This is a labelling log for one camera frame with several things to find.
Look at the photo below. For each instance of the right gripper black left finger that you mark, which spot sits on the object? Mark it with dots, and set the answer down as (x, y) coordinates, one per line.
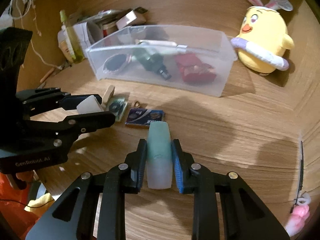
(94, 199)

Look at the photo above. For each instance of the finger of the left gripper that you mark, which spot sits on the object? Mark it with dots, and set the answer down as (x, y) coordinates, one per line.
(85, 123)
(75, 99)

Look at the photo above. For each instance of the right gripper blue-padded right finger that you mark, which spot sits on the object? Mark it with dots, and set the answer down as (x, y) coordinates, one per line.
(245, 216)

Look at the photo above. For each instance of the white translucent cap item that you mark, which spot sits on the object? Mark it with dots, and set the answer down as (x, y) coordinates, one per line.
(89, 105)

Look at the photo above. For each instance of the green flower mahjong tile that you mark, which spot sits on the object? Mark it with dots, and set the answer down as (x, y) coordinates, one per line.
(117, 106)

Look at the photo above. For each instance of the teal white small bottle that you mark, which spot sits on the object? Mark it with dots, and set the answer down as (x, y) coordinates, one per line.
(159, 156)

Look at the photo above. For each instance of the beige wooden block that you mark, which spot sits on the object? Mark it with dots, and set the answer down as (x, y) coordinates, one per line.
(108, 94)

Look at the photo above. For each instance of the pink hair clip toy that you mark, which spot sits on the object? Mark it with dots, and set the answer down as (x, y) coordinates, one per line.
(300, 213)

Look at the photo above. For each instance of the round compact mirror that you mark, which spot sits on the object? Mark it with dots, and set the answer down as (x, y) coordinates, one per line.
(116, 63)

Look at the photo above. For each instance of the yellow-green spray bottle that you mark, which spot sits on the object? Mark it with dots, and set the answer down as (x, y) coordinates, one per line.
(71, 37)

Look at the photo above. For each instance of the small brown nut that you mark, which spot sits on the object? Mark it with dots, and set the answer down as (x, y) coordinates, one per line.
(136, 104)

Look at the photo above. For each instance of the blue small packet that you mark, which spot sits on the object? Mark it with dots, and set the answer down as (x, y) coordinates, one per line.
(142, 117)

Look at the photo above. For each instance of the white paper boxes stack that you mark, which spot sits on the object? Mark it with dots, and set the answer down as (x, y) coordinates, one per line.
(85, 34)

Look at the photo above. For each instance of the dark green bottle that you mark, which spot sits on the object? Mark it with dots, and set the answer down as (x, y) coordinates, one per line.
(152, 62)

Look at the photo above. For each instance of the small white cardboard box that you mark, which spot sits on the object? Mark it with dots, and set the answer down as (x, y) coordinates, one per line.
(130, 19)

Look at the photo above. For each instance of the white cosmetic tube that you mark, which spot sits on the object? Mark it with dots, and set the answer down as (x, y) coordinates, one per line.
(162, 47)

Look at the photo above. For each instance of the red snack packet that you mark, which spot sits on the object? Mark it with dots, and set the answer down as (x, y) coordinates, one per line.
(193, 70)

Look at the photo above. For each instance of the clear plastic storage bin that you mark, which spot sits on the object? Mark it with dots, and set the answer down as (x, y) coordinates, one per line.
(210, 46)

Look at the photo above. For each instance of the yellow chick plush toy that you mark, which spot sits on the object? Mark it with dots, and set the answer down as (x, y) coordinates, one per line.
(263, 37)

